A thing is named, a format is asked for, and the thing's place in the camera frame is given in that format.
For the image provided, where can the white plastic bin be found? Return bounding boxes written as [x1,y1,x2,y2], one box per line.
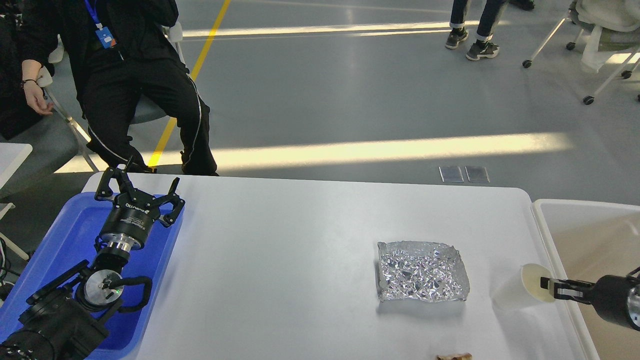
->
[532,199,640,360]

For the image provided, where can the seated person in black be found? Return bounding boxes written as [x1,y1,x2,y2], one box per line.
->
[17,0,217,176]

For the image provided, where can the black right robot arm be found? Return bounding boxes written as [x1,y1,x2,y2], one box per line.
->
[539,268,640,331]

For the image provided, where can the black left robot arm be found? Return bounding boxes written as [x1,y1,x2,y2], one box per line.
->
[1,168,185,360]

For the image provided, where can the brown crumpled paper scrap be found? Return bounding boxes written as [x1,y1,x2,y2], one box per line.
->
[435,352,473,360]

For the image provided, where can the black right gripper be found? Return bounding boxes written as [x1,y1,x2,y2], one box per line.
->
[540,275,640,331]

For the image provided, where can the white chair with clothes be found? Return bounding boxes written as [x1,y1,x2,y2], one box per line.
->
[522,0,640,105]

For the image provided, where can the white rolling chair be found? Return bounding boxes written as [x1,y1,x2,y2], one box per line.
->
[37,22,185,173]

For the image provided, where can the blue plastic tray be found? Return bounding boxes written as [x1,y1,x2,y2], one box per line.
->
[0,193,183,360]

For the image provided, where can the right metal floor plate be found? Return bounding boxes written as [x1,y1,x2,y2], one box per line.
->
[464,165,490,183]

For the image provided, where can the walking person legs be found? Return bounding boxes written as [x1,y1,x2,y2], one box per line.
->
[444,0,508,62]
[509,0,535,11]

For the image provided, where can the white paper cup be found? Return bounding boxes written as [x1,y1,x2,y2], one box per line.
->
[492,263,555,312]

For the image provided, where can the blue id badge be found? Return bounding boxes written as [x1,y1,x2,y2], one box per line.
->
[84,0,118,49]

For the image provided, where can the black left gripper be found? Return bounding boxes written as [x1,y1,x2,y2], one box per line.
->
[94,166,185,252]

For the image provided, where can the crumpled aluminium foil sheet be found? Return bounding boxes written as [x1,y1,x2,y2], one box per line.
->
[377,241,470,303]

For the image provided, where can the metal floor plate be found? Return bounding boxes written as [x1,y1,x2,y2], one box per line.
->
[464,165,490,183]
[438,165,465,183]

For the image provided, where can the white side table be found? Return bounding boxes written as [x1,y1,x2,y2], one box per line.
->
[0,142,33,262]

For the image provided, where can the left metal floor plate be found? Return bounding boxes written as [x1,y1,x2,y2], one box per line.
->
[438,165,465,183]

